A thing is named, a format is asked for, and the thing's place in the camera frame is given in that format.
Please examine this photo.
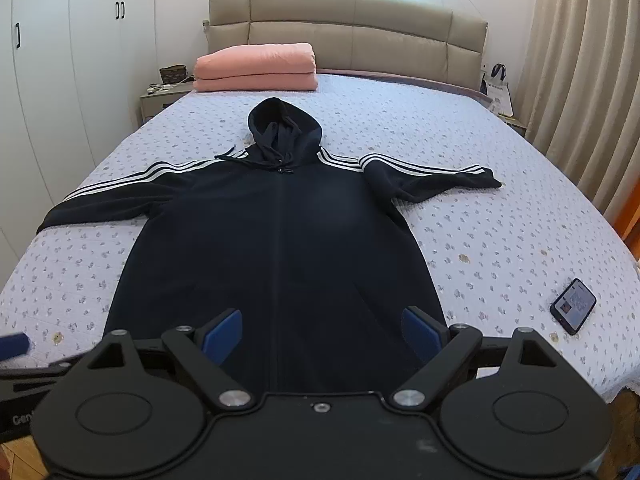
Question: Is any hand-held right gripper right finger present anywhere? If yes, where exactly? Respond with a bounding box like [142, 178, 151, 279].
[391, 306, 556, 409]

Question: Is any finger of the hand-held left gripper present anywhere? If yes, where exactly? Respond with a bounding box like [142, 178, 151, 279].
[0, 331, 87, 382]

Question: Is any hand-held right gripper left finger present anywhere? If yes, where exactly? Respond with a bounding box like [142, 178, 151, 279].
[86, 308, 252, 408]

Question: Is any dark navy striped hoodie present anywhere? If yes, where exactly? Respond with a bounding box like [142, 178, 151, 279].
[36, 96, 503, 397]

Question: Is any black smartphone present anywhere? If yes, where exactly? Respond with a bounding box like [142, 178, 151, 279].
[549, 278, 598, 336]

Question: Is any beige nightstand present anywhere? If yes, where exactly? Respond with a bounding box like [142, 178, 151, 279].
[139, 80, 196, 127]

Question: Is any white tote bag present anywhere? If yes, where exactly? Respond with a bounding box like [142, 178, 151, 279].
[486, 63, 515, 117]

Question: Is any white wardrobe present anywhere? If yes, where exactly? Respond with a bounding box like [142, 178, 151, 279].
[0, 0, 211, 281]

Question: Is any folded pink blanket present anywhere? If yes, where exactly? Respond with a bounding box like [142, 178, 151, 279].
[192, 42, 319, 93]

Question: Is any beige curtain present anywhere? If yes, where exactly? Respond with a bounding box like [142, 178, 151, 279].
[520, 0, 640, 241]

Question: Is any beige padded headboard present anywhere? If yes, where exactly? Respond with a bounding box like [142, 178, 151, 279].
[202, 0, 490, 93]

